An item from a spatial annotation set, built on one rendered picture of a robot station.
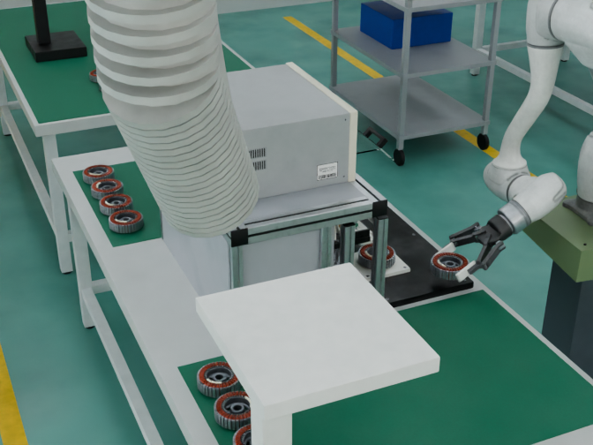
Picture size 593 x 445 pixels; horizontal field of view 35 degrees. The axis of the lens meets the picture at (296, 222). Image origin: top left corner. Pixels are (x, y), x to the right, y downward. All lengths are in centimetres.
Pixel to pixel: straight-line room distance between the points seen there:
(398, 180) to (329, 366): 351
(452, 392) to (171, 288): 90
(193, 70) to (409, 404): 136
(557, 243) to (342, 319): 128
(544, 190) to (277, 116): 84
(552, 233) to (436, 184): 220
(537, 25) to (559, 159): 303
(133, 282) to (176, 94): 169
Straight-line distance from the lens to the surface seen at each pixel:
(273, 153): 244
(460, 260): 279
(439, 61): 536
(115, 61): 119
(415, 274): 283
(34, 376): 379
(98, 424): 351
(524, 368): 253
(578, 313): 319
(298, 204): 245
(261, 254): 240
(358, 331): 180
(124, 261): 295
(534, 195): 281
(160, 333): 261
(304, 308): 186
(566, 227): 302
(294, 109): 251
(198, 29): 117
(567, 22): 253
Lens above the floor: 224
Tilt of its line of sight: 28 degrees down
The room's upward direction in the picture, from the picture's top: straight up
